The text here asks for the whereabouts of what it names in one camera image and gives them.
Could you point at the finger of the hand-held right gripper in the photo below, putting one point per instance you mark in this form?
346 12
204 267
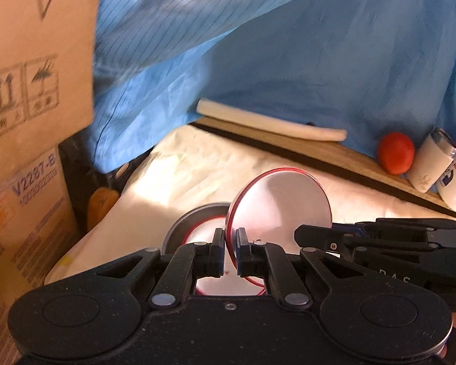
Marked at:
326 240
402 225

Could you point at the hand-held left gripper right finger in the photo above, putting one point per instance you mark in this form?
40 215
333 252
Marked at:
242 251

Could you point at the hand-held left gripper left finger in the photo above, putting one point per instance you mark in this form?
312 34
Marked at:
218 249

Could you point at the white bowl with red rim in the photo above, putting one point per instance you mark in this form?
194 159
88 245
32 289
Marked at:
201 235
285 205

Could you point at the grey plate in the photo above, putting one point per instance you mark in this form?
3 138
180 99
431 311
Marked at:
182 220

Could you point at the cream thermos flask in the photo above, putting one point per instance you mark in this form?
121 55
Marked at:
431 163

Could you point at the red tomato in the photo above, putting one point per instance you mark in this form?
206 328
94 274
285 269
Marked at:
395 154

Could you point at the wooden board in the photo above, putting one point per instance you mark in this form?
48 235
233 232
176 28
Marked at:
345 159

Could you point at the cream tablecloth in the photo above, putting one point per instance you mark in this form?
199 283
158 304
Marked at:
174 167

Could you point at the orange-brown rounded object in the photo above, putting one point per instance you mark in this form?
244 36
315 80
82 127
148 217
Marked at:
102 207

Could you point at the cream rolling pin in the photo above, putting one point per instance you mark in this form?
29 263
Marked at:
269 123

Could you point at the taped cardboard box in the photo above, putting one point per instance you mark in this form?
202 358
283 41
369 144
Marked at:
22 235

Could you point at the blue striped garment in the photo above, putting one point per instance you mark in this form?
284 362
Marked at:
288 45

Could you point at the large cardboard box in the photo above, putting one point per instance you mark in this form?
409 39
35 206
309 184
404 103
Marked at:
34 45

